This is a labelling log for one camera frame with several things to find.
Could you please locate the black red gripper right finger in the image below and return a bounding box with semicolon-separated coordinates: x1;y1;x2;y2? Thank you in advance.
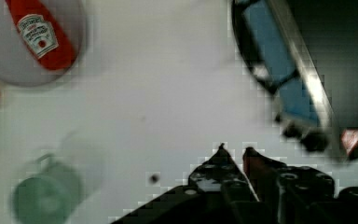
242;147;358;224

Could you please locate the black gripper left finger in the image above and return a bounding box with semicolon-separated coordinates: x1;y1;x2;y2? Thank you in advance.
111;145;255;224

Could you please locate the silver black toaster oven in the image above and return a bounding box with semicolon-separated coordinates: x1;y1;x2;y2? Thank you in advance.
231;0;358;161

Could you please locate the green metal cup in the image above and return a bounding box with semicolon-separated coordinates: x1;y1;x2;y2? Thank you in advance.
10;153;84;224

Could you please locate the red ketchup bottle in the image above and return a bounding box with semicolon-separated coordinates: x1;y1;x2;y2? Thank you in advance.
5;0;76;71

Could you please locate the grey round plate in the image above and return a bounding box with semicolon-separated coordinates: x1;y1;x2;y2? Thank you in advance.
0;0;88;87

